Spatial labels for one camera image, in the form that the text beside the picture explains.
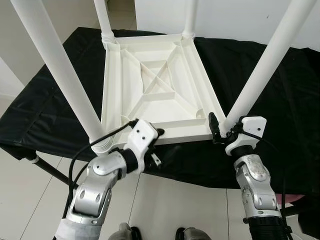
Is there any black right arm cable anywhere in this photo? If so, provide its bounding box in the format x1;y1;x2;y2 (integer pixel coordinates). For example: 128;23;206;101
234;128;289;237

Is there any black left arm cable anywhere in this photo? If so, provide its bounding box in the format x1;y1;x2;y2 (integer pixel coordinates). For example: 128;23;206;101
61;120;139;222

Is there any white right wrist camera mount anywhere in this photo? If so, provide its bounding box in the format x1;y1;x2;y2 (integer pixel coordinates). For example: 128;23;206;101
225;116;267;157

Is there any pink cloth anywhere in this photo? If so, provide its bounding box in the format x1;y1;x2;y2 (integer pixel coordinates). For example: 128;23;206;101
276;192;307;204

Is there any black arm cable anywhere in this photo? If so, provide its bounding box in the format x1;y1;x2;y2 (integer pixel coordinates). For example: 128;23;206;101
61;120;139;222
234;128;289;237

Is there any grey right robot leg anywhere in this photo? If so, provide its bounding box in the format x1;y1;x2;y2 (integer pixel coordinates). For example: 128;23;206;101
175;226;212;240

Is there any white plastic table top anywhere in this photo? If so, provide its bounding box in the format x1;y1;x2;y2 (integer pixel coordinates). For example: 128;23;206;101
90;32;227;154

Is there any black metal table leg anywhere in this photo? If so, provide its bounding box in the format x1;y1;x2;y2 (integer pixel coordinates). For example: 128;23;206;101
281;202;312;217
26;154;77;187

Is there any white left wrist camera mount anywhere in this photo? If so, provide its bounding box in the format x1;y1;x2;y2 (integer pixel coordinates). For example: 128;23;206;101
124;119;160;172

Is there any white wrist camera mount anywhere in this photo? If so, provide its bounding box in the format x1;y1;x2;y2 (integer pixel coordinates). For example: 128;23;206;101
225;116;267;157
124;119;160;172

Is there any black table cloth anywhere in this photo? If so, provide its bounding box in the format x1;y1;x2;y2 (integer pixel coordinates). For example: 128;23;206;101
0;26;320;198

